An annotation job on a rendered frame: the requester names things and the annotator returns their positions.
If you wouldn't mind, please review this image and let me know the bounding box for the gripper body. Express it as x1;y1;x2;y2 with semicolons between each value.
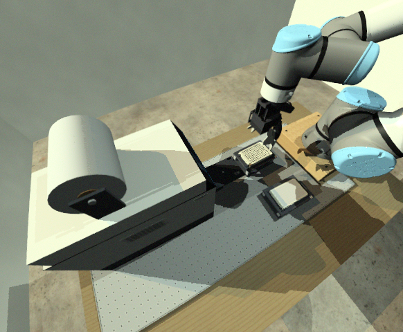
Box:
248;97;285;135

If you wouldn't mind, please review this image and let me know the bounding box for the white roll of foil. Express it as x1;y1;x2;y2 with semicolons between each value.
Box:
47;115;127;214

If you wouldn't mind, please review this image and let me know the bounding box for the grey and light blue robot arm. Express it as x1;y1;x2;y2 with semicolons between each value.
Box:
261;0;403;178

